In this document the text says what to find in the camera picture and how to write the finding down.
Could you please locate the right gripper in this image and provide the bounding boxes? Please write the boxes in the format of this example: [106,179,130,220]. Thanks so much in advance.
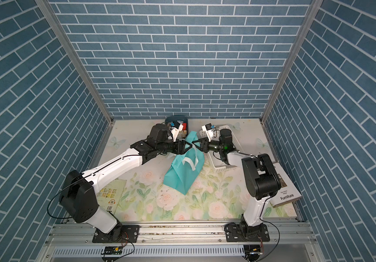
[193,138,225,155]

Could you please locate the floral table mat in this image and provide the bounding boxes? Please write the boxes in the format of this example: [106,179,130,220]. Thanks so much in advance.
[115,163,293,222]

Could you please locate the green children's booklet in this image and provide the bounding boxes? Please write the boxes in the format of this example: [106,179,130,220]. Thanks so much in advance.
[97,179,127,214]

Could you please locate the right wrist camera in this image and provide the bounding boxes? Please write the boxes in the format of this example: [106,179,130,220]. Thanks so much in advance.
[202,123,215,142]

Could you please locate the white perforated plastic basket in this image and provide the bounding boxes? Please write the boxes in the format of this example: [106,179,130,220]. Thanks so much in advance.
[200,125,237,172]

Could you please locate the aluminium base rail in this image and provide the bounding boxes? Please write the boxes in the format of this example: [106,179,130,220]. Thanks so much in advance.
[45,220,317,246]

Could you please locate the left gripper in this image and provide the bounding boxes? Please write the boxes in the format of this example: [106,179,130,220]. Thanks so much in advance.
[155,138,193,155]

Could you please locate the white furniture book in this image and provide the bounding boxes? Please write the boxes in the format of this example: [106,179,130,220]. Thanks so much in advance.
[270,163,303,207]

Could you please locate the teal insulated delivery bag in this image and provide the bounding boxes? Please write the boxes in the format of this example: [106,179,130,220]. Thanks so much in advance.
[163,144,205,195]

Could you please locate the dark teal storage bin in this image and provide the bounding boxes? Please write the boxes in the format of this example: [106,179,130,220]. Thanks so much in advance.
[165,115,188,131]

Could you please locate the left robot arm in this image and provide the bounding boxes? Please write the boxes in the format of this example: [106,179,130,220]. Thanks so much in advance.
[59,123,192,234]

